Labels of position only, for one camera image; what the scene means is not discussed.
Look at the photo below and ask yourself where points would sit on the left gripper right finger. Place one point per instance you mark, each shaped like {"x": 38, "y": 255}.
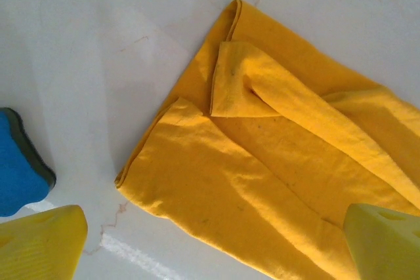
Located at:
{"x": 384, "y": 247}

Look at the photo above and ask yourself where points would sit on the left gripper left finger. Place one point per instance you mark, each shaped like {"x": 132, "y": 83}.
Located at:
{"x": 42, "y": 247}

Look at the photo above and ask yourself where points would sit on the yellow t-shirt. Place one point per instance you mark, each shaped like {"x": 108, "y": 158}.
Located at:
{"x": 262, "y": 162}

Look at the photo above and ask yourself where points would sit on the blue sponge eraser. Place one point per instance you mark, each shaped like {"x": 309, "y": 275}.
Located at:
{"x": 16, "y": 162}

